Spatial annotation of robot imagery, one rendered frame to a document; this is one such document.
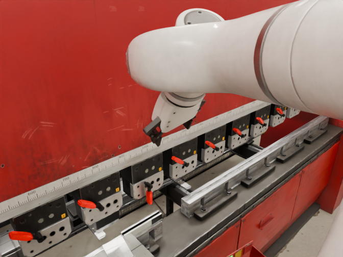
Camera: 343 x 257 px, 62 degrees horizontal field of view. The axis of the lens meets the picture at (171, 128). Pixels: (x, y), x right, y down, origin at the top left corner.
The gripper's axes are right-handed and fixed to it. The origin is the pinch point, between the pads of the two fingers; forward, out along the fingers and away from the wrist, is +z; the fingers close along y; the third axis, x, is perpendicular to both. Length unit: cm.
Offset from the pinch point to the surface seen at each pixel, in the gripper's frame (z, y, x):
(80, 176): 29.8, 20.2, -13.7
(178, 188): 102, -31, -6
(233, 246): 108, -39, 38
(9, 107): 4.0, 28.5, -27.8
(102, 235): 68, 21, -2
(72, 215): 72, 27, -17
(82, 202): 33.3, 23.4, -6.9
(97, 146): 24.6, 11.5, -17.7
